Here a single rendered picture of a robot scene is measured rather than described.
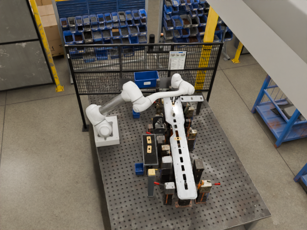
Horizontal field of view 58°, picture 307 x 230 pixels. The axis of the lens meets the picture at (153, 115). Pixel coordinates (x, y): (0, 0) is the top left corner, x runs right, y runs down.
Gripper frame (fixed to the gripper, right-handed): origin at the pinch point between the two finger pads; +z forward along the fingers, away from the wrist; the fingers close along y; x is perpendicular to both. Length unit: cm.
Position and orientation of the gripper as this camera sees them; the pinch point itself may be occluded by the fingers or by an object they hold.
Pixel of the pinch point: (173, 101)
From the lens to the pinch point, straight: 334.7
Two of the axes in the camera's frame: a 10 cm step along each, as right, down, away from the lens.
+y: 10.0, -0.4, 0.8
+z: -0.3, 6.7, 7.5
